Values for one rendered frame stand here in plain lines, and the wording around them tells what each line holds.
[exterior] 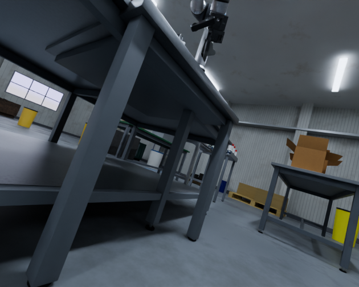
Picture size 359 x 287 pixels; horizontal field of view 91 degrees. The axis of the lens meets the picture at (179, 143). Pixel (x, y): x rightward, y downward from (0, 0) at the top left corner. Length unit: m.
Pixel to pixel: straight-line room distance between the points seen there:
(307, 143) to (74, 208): 2.20
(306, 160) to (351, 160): 4.37
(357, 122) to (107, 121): 6.80
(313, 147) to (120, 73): 2.11
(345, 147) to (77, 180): 6.59
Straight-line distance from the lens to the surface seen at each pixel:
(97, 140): 0.53
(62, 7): 0.91
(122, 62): 0.57
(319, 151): 2.35
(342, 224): 4.92
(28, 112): 7.07
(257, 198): 5.27
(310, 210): 6.40
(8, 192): 0.60
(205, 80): 0.85
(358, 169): 6.62
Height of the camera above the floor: 0.41
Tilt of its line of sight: 7 degrees up
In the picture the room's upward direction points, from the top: 19 degrees clockwise
